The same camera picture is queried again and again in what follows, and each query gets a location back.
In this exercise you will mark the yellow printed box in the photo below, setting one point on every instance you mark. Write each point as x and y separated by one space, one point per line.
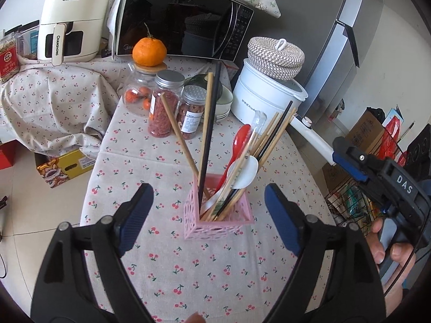
67 166

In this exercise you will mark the white stick-shaped appliance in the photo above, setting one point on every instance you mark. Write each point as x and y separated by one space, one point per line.
316 141

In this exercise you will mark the clear jar blue label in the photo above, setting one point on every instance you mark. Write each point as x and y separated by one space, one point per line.
29 42

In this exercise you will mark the stack of white bowls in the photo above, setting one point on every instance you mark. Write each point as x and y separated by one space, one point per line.
224 104

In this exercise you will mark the cream air fryer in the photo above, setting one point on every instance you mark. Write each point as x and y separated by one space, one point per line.
77 13

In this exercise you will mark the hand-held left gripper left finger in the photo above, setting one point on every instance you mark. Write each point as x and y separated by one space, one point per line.
134 215

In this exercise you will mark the white plastic spoon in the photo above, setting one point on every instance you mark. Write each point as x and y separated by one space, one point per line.
260 122

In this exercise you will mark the white rice cooker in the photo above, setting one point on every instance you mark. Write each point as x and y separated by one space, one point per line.
259 97

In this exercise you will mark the nut jar perforated lid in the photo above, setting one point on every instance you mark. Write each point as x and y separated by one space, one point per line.
192 117

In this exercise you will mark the person's right hand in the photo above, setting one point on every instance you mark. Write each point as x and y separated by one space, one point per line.
402 254

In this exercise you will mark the light wooden chopstick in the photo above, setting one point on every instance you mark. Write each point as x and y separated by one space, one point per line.
207 114
178 131

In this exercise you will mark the orange mandarin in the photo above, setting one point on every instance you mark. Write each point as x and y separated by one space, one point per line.
150 52

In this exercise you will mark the brown cardboard box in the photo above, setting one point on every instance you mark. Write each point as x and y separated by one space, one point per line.
365 131

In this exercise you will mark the grey refrigerator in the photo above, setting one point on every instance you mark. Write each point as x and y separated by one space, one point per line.
313 13

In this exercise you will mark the black microwave oven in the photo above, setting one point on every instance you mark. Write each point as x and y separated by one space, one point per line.
175 13

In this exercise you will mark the bundle of chopsticks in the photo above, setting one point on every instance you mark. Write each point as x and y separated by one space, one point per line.
269 134

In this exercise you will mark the clear jar red label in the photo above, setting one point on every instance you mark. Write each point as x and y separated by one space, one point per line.
8 60

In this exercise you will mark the person's left hand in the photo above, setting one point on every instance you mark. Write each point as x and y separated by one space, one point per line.
196 318

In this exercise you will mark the glass jar bamboo lid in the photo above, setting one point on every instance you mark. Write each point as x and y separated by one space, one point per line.
138 91

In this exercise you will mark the blue carton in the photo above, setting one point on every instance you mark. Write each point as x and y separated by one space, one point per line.
392 114

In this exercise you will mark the woven lidded basket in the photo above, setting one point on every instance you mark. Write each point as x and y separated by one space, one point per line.
272 59

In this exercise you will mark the thin metal pole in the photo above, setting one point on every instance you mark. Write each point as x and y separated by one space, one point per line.
406 132

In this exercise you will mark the black framed furniture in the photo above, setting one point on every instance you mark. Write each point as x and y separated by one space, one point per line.
419 151

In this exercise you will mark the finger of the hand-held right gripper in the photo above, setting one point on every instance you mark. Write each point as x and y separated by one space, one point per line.
350 166

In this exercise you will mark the pink utensil holder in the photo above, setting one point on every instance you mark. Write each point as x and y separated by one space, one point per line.
215 232

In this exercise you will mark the white ceramic soup spoon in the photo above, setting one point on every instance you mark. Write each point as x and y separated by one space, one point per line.
244 175

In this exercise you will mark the dark green squash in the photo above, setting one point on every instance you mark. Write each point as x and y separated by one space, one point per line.
195 81

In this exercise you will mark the cherry print tablecloth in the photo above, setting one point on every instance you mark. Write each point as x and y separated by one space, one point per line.
202 269

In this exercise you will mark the red plastic spoon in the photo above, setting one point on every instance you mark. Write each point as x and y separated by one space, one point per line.
240 141

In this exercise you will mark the goji berry jar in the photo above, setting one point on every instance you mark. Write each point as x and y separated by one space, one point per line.
165 114

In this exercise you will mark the black bag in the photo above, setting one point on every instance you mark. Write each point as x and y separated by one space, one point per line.
375 114

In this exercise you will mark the red box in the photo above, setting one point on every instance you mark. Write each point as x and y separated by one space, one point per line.
6 154

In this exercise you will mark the red plastic bag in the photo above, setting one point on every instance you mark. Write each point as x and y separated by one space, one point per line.
392 131

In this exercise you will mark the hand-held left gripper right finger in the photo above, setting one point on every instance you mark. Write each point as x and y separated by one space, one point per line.
283 215

